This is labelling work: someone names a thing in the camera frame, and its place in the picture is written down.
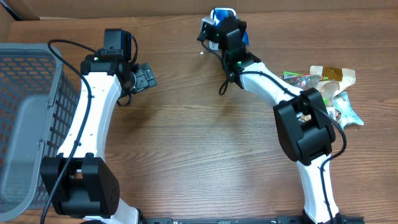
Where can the grey plastic shopping basket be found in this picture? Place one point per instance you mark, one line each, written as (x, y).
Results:
(38, 102)

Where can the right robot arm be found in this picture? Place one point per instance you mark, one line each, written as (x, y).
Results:
(305, 130)

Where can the blue snack bar wrapper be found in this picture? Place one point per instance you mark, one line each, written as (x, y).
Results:
(222, 15)

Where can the teal snack packet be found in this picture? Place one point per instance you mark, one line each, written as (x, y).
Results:
(346, 115)

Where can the cardboard box wall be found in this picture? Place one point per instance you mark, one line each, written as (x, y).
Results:
(39, 9)

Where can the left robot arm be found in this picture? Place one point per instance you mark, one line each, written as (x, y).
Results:
(79, 183)

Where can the beige snack bag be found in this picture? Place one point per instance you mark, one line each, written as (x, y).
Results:
(339, 79)

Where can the green snack bag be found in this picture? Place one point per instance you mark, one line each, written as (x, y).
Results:
(304, 81)

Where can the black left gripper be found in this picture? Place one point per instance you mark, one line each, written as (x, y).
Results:
(145, 76)

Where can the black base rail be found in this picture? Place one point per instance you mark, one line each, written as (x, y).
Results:
(277, 220)

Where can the white barcode scanner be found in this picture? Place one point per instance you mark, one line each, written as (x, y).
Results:
(214, 45)

